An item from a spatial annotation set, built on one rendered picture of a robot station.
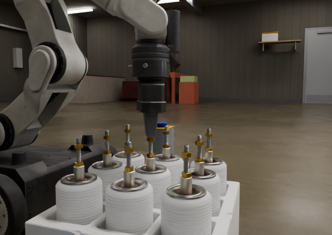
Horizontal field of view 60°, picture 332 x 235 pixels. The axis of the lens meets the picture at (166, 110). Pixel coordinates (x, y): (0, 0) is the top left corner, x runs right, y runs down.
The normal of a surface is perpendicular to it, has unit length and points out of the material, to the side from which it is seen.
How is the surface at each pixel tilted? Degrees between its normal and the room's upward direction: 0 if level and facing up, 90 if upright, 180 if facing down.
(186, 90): 90
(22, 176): 45
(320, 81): 90
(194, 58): 90
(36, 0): 114
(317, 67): 90
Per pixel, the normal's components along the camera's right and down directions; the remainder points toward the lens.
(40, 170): 0.66, -0.68
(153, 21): 0.17, 0.08
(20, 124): -0.36, 0.07
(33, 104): -0.48, 0.45
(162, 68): 0.67, 0.06
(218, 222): 0.00, -1.00
